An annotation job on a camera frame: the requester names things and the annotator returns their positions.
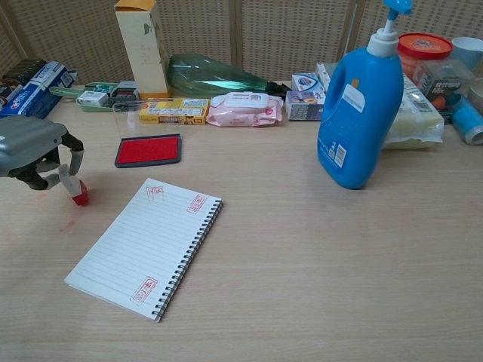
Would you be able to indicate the pastel multipack box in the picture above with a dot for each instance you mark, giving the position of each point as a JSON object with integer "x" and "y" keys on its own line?
{"x": 324, "y": 73}

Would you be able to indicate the white red stamp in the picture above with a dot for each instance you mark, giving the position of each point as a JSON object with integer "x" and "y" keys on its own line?
{"x": 80, "y": 196}

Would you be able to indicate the clear long plastic package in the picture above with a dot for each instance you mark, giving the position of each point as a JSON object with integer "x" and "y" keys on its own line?
{"x": 415, "y": 120}

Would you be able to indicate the beige bowl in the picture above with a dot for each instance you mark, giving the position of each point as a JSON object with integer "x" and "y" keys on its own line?
{"x": 477, "y": 92}

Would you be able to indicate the clear plastic snack box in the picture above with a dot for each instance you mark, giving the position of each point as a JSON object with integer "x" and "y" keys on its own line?
{"x": 443, "y": 86}

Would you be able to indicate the orange lid jar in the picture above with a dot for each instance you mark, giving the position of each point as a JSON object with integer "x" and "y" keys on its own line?
{"x": 424, "y": 47}

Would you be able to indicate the wooden perforated folding screen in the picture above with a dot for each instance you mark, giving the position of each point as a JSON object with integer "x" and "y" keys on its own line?
{"x": 283, "y": 34}

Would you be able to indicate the blue white soap box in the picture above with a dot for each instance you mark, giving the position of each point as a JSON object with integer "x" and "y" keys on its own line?
{"x": 307, "y": 82}

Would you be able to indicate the blue detergent pump bottle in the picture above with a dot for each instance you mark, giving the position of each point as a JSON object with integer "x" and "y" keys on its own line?
{"x": 358, "y": 113}

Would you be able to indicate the small white green box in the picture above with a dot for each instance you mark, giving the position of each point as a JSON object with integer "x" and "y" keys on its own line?
{"x": 92, "y": 98}

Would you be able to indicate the yellow flat box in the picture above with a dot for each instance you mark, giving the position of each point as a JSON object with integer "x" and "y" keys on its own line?
{"x": 173, "y": 113}

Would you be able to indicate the tall beige orange carton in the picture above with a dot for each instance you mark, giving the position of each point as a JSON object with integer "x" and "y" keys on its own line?
{"x": 141, "y": 49}

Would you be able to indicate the white spiral lined notebook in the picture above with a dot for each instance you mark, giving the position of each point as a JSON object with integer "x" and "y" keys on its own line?
{"x": 143, "y": 245}

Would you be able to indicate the light blue mug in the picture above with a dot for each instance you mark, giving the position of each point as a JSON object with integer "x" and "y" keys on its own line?
{"x": 468, "y": 51}

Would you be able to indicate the blue cylindrical tube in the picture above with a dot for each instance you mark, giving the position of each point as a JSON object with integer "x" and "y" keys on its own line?
{"x": 468, "y": 120}

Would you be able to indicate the blue toothpaste box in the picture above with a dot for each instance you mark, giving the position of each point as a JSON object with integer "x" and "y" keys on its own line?
{"x": 35, "y": 94}

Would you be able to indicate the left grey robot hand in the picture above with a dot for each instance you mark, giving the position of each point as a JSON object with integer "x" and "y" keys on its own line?
{"x": 26, "y": 143}

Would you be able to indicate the pink wet wipes pack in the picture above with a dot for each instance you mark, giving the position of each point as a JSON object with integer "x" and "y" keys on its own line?
{"x": 243, "y": 109}

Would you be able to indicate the green plastic bottle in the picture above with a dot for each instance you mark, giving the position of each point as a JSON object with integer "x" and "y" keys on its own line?
{"x": 203, "y": 73}

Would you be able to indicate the small purple box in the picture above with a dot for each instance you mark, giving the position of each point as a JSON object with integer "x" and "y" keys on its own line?
{"x": 303, "y": 105}

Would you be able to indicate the red ink pad clear lid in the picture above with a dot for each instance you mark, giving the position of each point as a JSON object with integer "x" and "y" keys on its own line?
{"x": 149, "y": 149}

